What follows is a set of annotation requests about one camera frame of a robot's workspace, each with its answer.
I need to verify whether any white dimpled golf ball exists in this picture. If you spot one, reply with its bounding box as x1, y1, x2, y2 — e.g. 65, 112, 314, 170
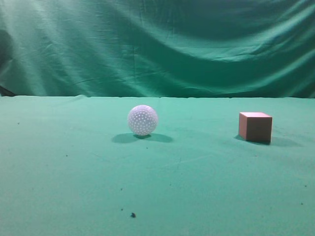
127, 105, 158, 136

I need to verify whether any green backdrop cloth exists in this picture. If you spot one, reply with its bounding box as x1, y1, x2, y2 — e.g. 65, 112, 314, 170
0, 0, 315, 98

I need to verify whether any brown wooden cube block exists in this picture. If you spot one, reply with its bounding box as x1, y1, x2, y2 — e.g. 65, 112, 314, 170
238, 112, 273, 143

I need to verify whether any green table cloth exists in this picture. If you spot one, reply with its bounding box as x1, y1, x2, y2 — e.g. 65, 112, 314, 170
0, 95, 315, 236

